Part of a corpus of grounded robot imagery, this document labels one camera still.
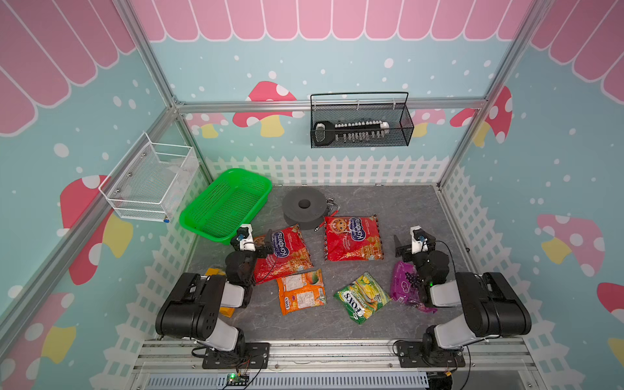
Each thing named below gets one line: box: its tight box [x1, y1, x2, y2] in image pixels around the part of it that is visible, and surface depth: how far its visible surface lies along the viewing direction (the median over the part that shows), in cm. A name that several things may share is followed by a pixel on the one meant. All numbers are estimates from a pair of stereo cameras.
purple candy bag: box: [390, 260, 438, 314], surface depth 85 cm
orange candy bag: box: [276, 268, 327, 317], surface depth 87 cm
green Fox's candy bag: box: [333, 272, 392, 325], surface depth 86 cm
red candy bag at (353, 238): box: [324, 214, 385, 262], surface depth 99 cm
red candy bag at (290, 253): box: [253, 224, 314, 285], surface depth 94 cm
